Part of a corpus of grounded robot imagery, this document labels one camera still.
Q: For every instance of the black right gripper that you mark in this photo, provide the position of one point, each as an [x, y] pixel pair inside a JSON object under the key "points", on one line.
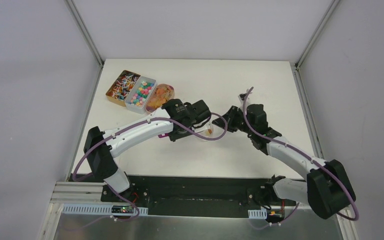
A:
{"points": [[230, 116]]}

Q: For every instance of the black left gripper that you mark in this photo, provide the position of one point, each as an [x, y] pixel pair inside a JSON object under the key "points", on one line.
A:
{"points": [[204, 122]]}

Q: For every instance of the clear plastic jar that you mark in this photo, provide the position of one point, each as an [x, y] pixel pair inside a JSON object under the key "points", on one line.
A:
{"points": [[204, 131]]}

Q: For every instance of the magenta plastic scoop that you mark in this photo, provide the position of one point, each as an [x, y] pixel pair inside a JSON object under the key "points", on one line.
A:
{"points": [[163, 135]]}

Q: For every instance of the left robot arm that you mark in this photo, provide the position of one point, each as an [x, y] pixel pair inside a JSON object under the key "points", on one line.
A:
{"points": [[174, 120]]}

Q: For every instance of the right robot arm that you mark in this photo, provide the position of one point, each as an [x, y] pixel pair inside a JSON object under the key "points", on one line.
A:
{"points": [[326, 187]]}

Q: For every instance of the pink gummy candy box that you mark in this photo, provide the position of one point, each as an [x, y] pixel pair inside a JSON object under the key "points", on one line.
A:
{"points": [[162, 94]]}

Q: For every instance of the yellow lollipop box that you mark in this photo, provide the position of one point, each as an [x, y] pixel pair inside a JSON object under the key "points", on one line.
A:
{"points": [[121, 87]]}

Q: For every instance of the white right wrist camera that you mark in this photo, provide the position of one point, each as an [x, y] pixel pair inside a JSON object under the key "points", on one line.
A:
{"points": [[244, 102]]}

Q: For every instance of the right aluminium frame post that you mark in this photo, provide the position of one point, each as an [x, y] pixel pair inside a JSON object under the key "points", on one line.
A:
{"points": [[317, 32]]}

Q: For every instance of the aluminium frame post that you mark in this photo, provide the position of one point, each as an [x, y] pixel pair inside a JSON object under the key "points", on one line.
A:
{"points": [[81, 25], [317, 32]]}

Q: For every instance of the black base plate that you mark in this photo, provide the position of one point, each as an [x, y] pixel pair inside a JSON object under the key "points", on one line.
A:
{"points": [[212, 197]]}

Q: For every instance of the right white cable duct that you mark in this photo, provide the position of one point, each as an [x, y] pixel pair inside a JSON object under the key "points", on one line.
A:
{"points": [[257, 214]]}

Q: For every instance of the white cable duct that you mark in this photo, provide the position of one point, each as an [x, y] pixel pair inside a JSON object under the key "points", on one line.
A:
{"points": [[257, 214], [103, 209]]}

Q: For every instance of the left aluminium frame post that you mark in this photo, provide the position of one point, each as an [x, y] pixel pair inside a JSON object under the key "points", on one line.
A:
{"points": [[81, 25]]}

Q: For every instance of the left white cable duct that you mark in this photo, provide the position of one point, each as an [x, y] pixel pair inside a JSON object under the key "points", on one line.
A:
{"points": [[103, 209]]}

